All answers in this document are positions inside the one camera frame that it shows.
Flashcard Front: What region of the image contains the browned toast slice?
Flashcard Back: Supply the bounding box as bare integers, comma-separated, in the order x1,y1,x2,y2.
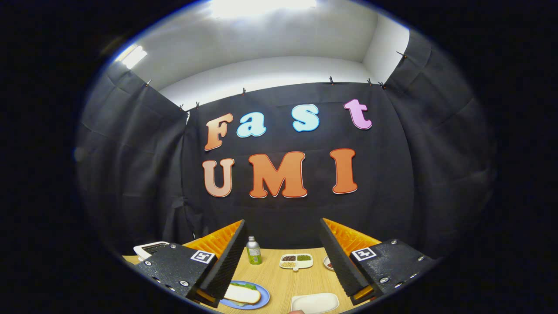
224,283,262,305

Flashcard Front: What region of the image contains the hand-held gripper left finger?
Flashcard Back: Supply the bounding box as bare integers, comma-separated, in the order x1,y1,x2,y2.
135,219,248,308

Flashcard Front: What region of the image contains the white toaster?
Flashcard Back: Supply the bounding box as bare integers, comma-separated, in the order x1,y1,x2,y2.
133,241,170,261

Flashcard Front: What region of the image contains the large ceiling light panel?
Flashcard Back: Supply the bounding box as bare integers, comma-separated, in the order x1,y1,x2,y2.
209,0,317,19

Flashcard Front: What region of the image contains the white square plate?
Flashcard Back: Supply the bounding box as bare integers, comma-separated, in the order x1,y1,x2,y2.
290,293,340,314

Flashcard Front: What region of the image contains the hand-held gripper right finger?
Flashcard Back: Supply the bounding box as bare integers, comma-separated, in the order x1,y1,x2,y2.
320,218,439,306

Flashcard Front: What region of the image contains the white divided bean dish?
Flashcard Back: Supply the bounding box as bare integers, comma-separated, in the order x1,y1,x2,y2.
279,253,314,272

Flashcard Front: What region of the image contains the small ceiling light panel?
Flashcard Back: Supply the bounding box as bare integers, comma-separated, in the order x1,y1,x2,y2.
116,45,148,69

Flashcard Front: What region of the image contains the black backdrop cloth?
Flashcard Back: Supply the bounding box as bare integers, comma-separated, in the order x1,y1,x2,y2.
74,31,497,262

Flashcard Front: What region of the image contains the blue plate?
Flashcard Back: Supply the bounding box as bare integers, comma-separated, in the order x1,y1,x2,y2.
219,280,271,310

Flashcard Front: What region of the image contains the green label metal bottle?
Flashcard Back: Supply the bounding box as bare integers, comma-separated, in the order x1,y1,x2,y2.
246,236,263,265

